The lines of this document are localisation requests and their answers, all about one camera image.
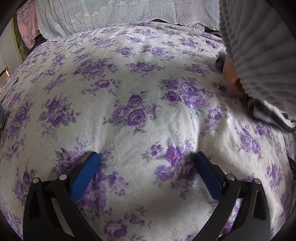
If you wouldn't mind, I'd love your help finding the black and white striped garment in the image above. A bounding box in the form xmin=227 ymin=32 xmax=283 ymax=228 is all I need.
xmin=216 ymin=50 xmax=295 ymax=133

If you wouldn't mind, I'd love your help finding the person's right hand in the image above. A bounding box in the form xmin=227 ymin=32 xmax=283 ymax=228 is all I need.
xmin=223 ymin=55 xmax=245 ymax=97

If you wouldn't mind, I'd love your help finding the purple floral bed cover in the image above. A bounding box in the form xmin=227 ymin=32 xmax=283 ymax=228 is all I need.
xmin=1 ymin=24 xmax=295 ymax=240

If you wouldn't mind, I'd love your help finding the white bedside cabinet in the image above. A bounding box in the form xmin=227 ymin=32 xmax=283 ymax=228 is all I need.
xmin=1 ymin=18 xmax=23 ymax=84

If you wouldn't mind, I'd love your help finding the white lace curtain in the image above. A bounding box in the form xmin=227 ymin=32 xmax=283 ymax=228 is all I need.
xmin=35 ymin=0 xmax=219 ymax=41

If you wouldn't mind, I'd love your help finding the pink floral cloth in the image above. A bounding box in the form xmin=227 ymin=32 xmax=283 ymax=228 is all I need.
xmin=16 ymin=0 xmax=40 ymax=50

